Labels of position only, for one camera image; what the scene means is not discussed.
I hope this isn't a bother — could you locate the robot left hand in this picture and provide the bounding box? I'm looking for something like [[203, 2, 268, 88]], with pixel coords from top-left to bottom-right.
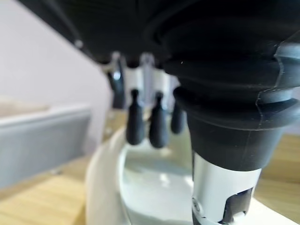
[[18, 0, 300, 225]]

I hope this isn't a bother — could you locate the white slipper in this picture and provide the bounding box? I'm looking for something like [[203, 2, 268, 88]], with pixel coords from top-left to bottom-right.
[[85, 126, 300, 225]]

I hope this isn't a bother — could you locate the grey panel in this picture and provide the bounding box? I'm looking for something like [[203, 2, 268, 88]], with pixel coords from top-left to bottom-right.
[[0, 103, 92, 189]]

